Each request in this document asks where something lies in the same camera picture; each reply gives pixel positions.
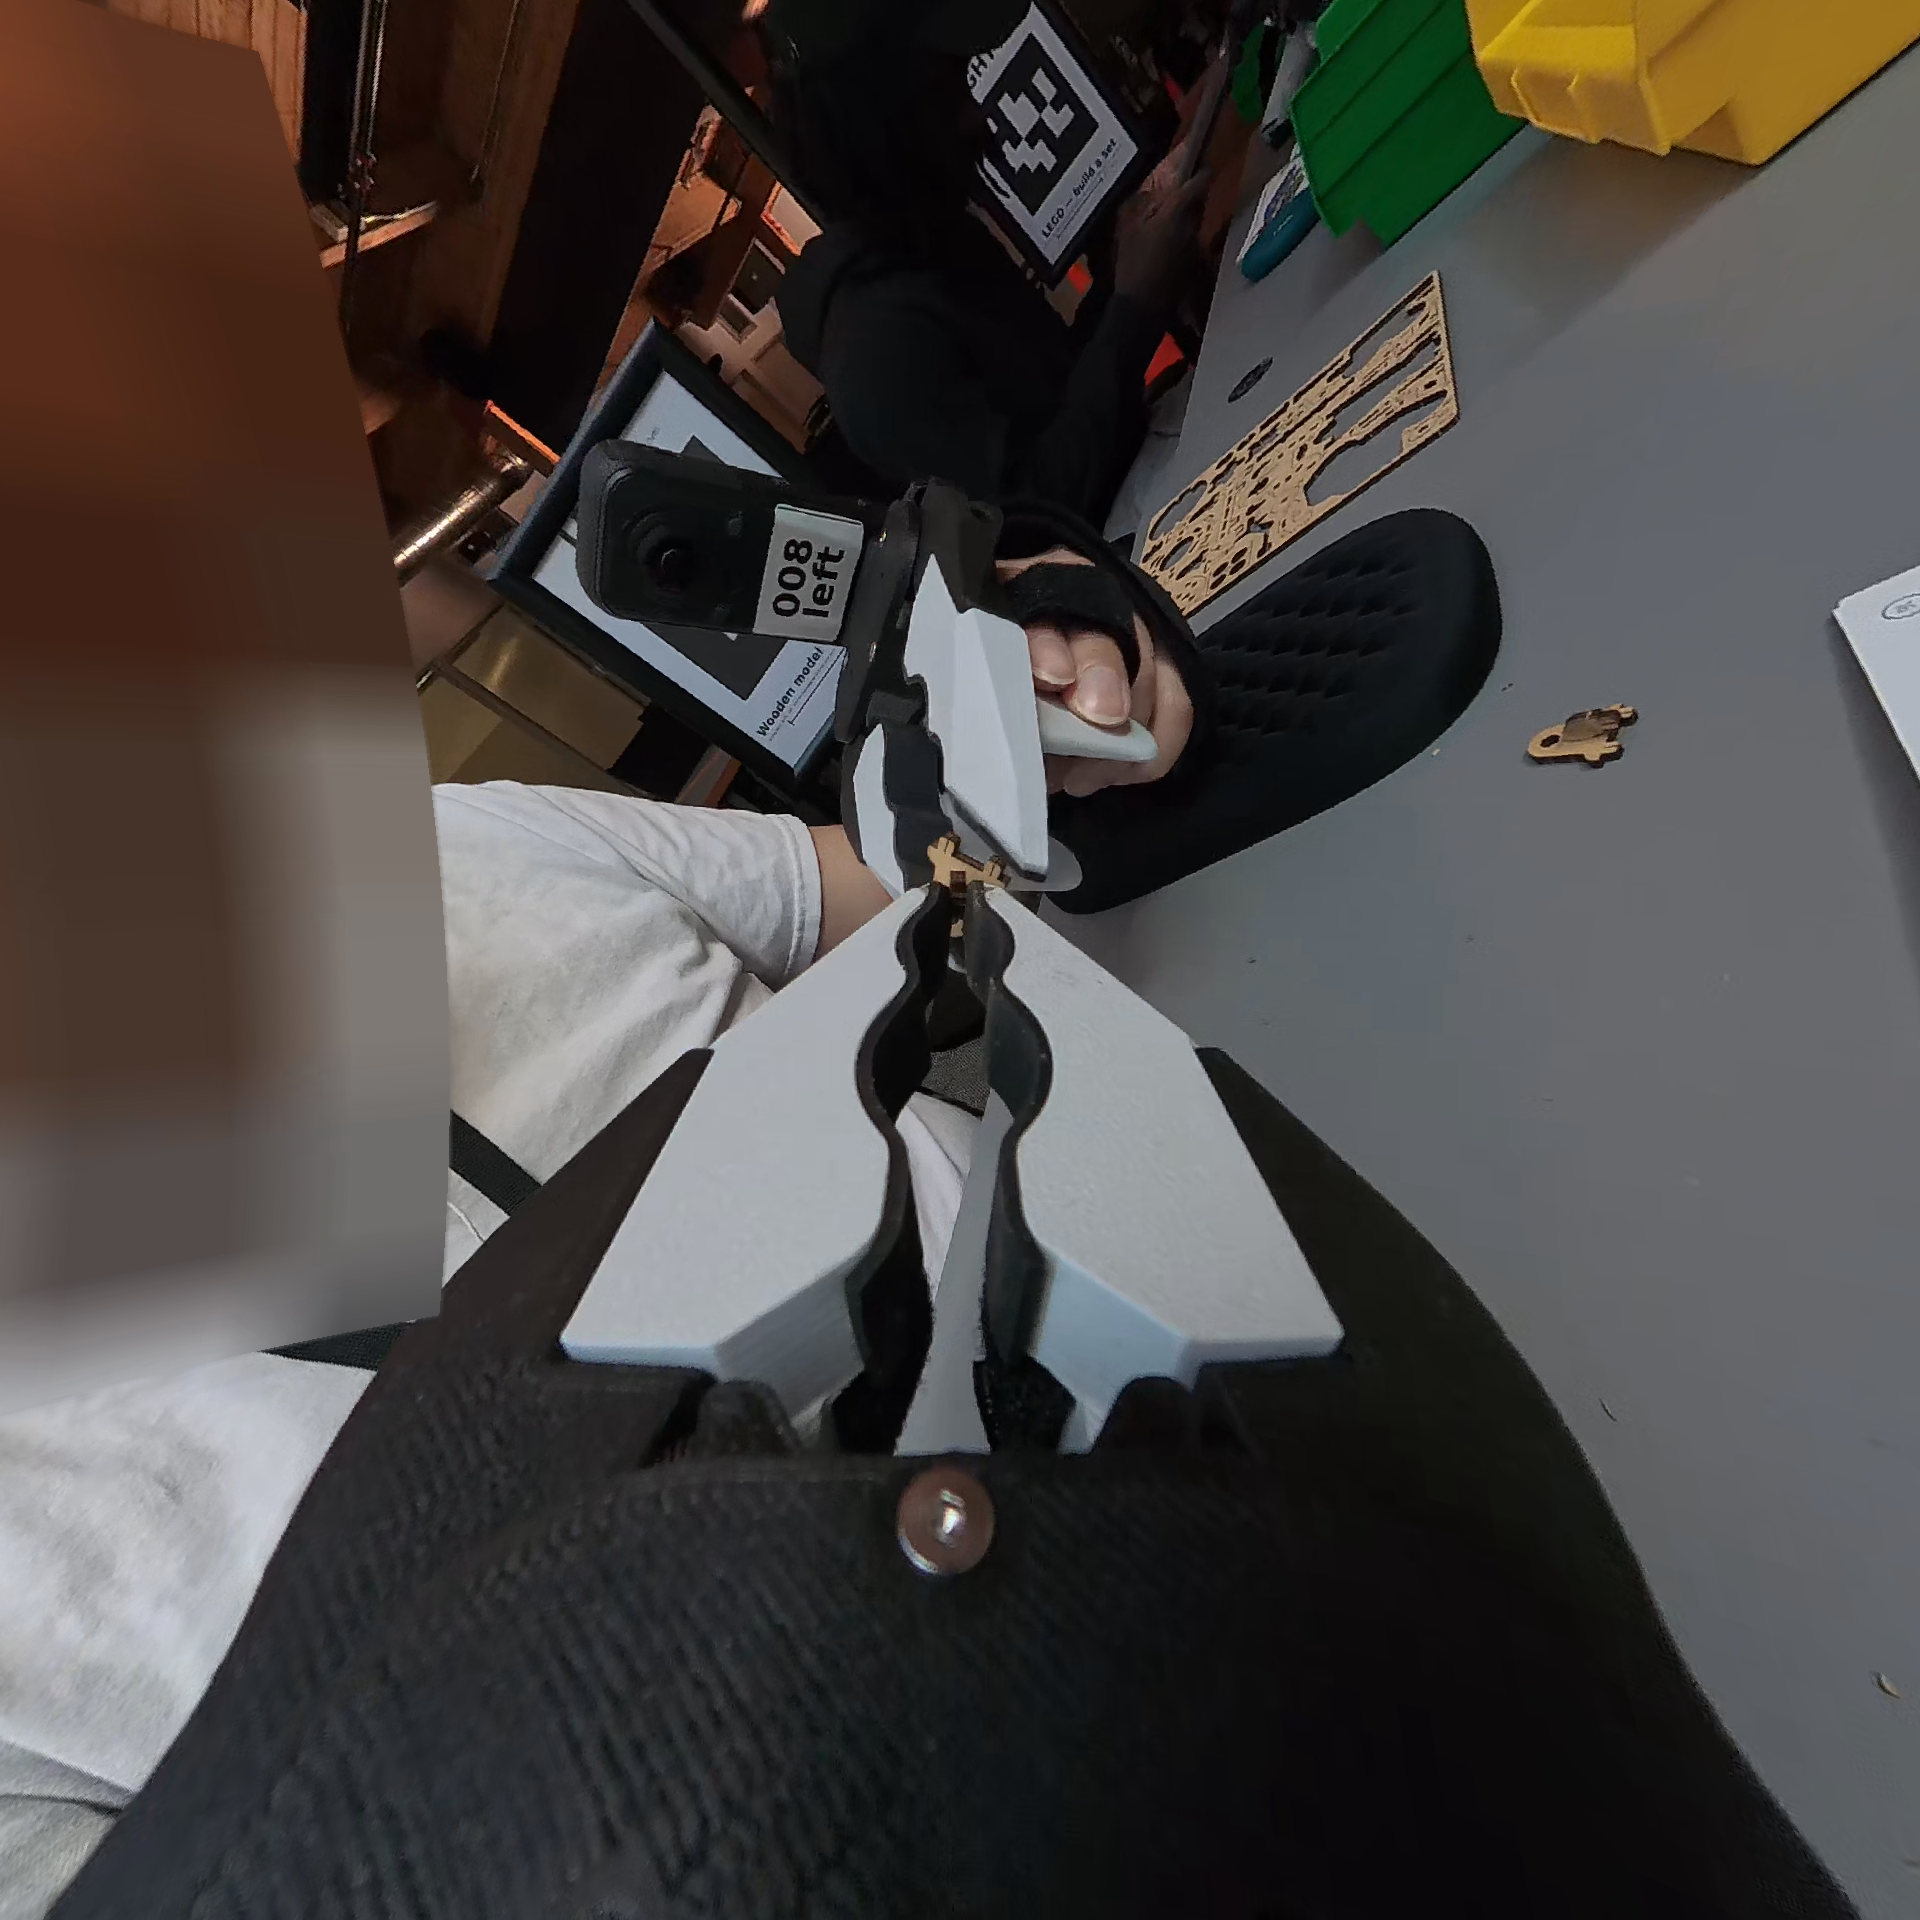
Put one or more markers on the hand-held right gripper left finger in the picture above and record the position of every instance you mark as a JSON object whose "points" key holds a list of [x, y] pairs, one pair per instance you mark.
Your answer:
{"points": [[722, 1185]]}

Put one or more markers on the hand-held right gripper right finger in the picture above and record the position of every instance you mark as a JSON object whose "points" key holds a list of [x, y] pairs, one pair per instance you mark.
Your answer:
{"points": [[1171, 1199]]}

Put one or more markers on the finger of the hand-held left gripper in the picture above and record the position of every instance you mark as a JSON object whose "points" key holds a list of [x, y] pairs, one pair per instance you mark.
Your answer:
{"points": [[877, 810], [976, 703]]}

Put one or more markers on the small wooden puzzle piece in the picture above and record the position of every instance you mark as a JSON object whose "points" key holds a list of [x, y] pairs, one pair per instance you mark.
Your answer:
{"points": [[1576, 735], [949, 861]]}

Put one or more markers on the person's left forearm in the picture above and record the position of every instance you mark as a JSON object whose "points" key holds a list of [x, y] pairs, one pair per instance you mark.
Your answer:
{"points": [[864, 923]]}

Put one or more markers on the person's left hand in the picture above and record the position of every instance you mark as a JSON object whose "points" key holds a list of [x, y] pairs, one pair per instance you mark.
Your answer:
{"points": [[1088, 676]]}

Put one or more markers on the black framed tag board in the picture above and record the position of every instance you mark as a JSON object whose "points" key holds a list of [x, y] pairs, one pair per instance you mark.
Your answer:
{"points": [[660, 411]]}

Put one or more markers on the metal pipe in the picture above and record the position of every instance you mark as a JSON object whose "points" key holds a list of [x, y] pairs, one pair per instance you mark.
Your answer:
{"points": [[458, 517]]}

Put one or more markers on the tan cardboard box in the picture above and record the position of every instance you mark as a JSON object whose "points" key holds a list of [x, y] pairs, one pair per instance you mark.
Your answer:
{"points": [[512, 703]]}

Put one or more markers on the laser-cut wooden sheet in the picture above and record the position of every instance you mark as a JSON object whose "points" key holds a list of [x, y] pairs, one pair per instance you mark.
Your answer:
{"points": [[1395, 390]]}

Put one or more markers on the printed tag sign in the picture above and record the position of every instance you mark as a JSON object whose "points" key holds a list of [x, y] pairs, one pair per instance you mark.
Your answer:
{"points": [[1050, 121]]}

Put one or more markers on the green plastic bin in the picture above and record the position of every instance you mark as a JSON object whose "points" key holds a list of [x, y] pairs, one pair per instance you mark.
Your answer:
{"points": [[1395, 134]]}

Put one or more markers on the white paper sheet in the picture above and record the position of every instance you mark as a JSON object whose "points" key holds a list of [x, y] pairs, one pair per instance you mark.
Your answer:
{"points": [[1888, 659]]}

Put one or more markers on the yellow plastic bin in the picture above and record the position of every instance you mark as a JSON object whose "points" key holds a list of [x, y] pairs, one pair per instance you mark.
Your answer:
{"points": [[1650, 74]]}

